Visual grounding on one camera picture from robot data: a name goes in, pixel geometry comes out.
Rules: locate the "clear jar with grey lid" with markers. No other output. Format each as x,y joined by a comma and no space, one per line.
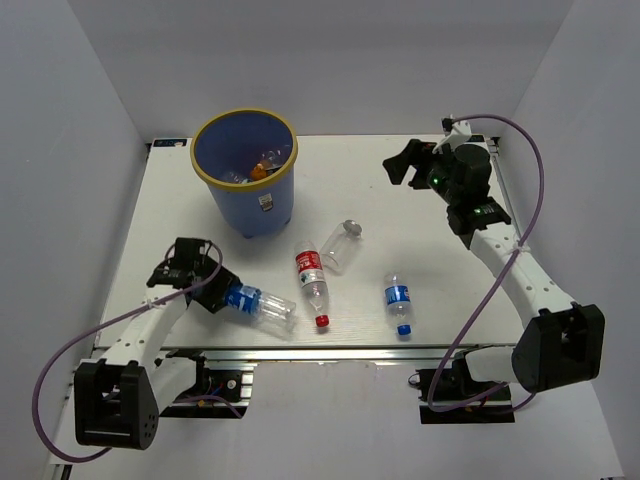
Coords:
342,245

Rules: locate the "blue cap Pepsi bottle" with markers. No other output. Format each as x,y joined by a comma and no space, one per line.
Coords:
399,309

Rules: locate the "aluminium table rail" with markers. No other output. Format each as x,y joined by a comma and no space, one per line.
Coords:
403,353

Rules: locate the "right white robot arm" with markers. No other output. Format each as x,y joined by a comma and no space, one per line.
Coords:
562,340

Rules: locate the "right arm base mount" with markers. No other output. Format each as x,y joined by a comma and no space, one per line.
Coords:
492,409

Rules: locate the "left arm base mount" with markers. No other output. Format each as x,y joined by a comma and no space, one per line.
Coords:
210,390

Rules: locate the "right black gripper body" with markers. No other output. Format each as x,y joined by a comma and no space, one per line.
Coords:
438,178

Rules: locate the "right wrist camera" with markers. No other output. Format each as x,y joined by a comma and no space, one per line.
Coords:
457,132

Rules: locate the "orange juice bottle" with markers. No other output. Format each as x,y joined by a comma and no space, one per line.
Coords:
259,172

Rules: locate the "blue label water bottle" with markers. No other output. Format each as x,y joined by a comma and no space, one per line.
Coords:
262,310

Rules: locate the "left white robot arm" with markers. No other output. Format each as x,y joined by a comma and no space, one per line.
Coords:
118,398

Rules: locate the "clear bottle with yellow cap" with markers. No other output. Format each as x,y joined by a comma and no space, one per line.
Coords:
273,160

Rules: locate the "blue bin with yellow rim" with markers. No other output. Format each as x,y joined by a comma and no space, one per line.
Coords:
235,140

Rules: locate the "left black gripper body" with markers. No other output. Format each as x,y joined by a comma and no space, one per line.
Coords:
215,282

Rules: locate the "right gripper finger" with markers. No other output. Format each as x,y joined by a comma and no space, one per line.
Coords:
397,166
420,180

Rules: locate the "red label water bottle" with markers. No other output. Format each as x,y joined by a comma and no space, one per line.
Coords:
312,281

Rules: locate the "clear bottle with green label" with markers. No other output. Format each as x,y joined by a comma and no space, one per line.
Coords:
234,177

